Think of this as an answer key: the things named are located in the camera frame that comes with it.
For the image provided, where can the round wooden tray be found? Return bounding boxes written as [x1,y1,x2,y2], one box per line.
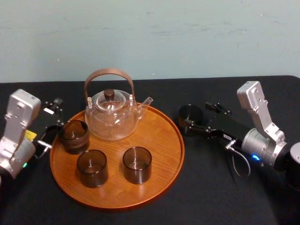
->
[49,102,185,210]

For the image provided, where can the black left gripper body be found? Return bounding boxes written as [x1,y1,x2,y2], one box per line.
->
[25,108,62,145]

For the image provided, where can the glass teapot lid brown knob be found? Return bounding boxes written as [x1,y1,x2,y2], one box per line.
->
[96,89,123,111]

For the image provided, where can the thin dark gripper cable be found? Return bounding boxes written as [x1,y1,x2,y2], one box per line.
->
[35,125,62,160]
[225,138,252,178]

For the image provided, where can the glass teapot with brown handle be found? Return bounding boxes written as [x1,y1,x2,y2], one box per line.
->
[83,67,154,142]

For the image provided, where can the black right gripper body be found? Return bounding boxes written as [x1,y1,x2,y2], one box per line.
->
[209,112,250,146]

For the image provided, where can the thin dark left gripper cable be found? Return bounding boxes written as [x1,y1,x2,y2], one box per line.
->
[35,125,62,160]

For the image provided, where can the black table cloth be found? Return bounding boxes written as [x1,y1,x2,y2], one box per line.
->
[0,75,300,225]

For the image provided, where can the smoky glass with wooden sleeve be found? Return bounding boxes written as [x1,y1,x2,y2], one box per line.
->
[58,120,90,155]

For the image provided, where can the smoky glass cup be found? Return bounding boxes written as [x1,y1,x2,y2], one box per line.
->
[122,146,152,185]
[75,149,108,188]
[178,105,204,137]

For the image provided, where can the thin dark right gripper cable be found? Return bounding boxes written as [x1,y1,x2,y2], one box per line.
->
[225,138,252,178]

